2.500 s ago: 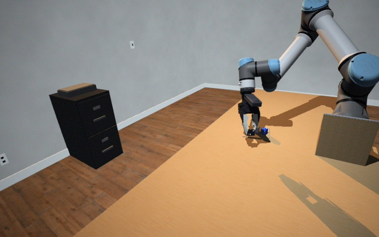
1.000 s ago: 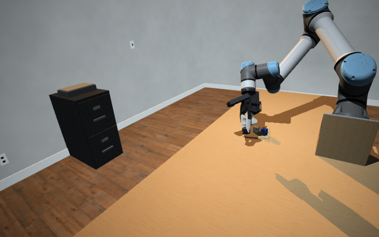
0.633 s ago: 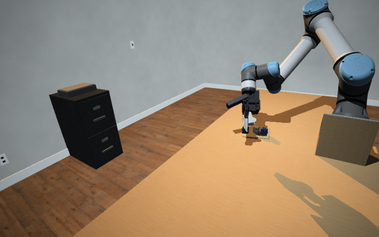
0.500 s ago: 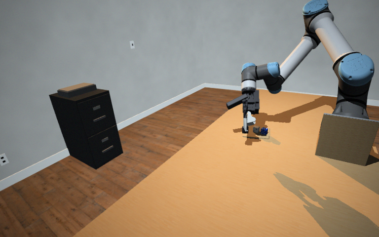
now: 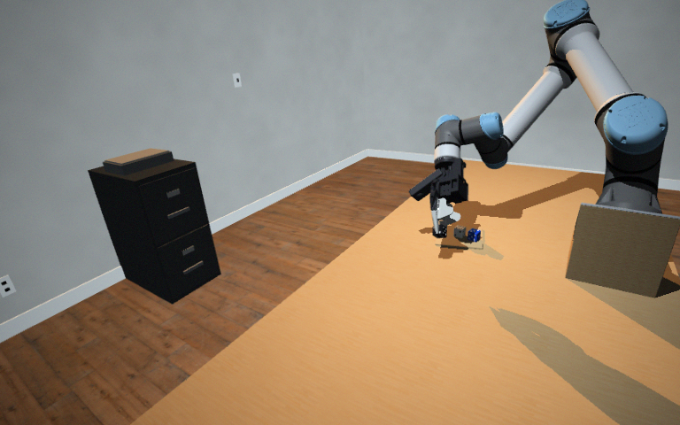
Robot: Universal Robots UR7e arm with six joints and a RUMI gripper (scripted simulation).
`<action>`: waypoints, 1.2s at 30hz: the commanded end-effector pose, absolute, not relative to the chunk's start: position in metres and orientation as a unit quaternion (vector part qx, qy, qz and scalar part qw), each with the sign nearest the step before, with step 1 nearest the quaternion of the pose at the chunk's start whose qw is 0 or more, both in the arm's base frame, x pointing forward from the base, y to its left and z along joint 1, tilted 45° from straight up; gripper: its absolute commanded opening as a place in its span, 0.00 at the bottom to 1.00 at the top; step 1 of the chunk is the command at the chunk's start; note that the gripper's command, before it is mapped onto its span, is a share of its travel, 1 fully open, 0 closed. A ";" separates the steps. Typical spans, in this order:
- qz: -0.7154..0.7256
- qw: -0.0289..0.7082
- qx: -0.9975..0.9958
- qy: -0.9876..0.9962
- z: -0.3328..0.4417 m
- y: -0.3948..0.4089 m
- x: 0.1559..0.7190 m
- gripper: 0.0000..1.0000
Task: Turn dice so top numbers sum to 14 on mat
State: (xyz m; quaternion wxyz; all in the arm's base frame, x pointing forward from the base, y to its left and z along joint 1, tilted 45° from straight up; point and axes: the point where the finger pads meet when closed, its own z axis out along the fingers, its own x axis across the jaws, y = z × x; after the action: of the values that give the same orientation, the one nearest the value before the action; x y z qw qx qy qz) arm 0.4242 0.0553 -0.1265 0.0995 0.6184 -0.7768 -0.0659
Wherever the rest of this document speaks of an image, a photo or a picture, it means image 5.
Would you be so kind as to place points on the white die with black pips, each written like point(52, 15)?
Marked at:
point(459, 231)

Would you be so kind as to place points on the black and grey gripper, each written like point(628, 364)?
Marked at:
point(442, 194)

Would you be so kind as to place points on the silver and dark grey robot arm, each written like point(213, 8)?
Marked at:
point(633, 129)

